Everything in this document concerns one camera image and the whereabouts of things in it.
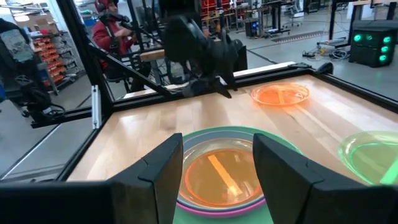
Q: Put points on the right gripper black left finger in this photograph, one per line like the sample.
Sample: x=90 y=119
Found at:
x=161 y=174

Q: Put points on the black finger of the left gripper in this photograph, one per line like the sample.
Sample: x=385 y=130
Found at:
x=222 y=88
x=196 y=88

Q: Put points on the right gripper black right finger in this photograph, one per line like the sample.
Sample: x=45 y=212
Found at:
x=286 y=186

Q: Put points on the pale grey-blue plastic plate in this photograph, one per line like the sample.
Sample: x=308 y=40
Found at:
x=214 y=134

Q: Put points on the translucent orange plastic plate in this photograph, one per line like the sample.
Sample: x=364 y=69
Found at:
x=217 y=177
x=280 y=93

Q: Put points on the translucent blue plastic plate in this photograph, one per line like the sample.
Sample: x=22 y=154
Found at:
x=211 y=144

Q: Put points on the pink plastic plate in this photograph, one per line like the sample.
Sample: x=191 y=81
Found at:
x=217 y=214

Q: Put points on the translucent green plastic plate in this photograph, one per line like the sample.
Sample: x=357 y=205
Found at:
x=370 y=155

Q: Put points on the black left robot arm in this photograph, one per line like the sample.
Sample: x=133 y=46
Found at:
x=186 y=37

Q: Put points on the wooden top workbench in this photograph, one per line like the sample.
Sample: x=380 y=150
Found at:
x=152 y=55

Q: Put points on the black computer tower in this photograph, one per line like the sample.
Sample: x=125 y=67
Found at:
x=252 y=28

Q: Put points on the person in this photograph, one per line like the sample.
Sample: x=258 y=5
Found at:
x=105 y=37

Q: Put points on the office chair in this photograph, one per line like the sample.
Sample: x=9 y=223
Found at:
x=293 y=12

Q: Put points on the shelf with red bins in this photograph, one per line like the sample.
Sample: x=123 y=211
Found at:
x=51 y=59

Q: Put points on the computer tower green lights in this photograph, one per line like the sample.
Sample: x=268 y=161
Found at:
x=371 y=46

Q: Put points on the black-legged desk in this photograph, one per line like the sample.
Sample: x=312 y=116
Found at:
x=360 y=6

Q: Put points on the black frame corner bracket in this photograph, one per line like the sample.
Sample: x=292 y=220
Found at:
x=325 y=68
x=299 y=65

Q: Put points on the white frame bracket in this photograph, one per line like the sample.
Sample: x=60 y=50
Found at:
x=95 y=105

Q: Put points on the black aluminium table frame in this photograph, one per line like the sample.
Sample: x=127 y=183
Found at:
x=81 y=46

